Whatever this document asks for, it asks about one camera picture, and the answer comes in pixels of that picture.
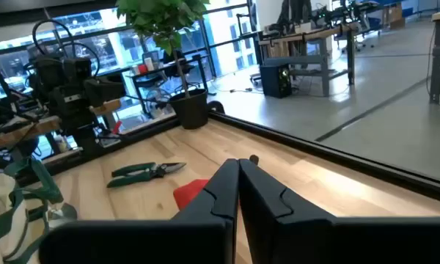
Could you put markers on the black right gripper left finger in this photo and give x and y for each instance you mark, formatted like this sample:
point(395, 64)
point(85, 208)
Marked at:
point(190, 238)

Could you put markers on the wooden plank bench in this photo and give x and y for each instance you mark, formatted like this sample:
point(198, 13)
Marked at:
point(7, 135)

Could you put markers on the wooden workbench grey legs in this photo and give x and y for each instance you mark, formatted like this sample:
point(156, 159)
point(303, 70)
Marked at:
point(297, 60)

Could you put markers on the cardboard box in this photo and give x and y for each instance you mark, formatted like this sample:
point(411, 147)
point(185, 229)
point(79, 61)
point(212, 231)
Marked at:
point(393, 16)

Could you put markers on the red cup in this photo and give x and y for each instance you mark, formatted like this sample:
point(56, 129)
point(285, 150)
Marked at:
point(142, 69)

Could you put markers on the black aluminium table frame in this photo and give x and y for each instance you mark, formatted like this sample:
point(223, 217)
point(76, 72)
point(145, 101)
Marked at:
point(315, 148)

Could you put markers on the beige green-trimmed gardening bag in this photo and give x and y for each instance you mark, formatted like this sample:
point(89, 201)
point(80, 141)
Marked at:
point(3, 205)

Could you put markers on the black computer tower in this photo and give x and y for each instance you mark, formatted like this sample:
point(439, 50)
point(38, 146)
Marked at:
point(273, 82)

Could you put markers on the red garden glove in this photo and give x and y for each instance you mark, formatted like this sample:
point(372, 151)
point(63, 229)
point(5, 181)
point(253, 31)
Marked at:
point(187, 192)

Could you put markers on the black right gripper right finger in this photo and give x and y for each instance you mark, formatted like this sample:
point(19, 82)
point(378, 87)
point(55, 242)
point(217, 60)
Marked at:
point(297, 238)

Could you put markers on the black side table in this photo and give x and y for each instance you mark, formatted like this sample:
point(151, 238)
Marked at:
point(157, 70)

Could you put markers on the black plant pot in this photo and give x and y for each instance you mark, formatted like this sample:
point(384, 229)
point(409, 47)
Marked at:
point(188, 110)

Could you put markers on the green leafy potted tree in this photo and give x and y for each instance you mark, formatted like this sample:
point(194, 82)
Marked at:
point(157, 18)

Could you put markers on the white cup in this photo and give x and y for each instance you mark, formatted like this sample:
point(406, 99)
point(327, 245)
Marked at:
point(149, 64)

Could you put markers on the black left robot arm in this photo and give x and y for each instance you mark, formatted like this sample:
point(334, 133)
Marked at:
point(69, 110)

